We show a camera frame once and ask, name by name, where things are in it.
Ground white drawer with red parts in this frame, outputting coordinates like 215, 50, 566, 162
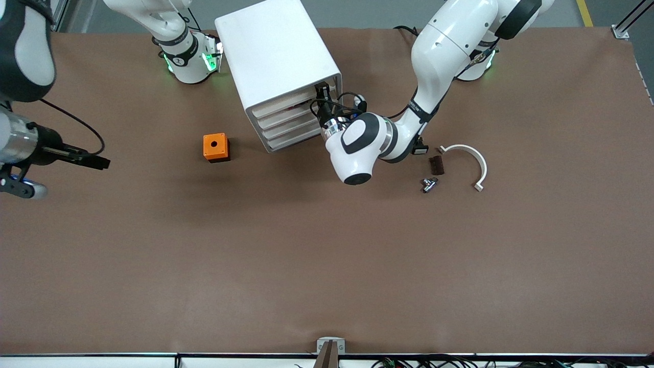
252, 83, 337, 119

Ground orange button box with hole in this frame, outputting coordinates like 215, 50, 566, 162
203, 133, 231, 164

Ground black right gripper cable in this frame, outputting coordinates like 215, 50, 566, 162
39, 97, 106, 155

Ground white curved plastic bracket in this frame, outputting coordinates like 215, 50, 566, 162
438, 144, 488, 193

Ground white table edge rail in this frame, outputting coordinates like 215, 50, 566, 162
0, 353, 654, 368

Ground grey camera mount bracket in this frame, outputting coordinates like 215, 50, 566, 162
317, 337, 346, 354

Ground black cable bundle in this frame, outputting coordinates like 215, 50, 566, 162
370, 357, 654, 368

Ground aluminium frame profile with foot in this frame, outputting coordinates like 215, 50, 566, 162
612, 0, 654, 40

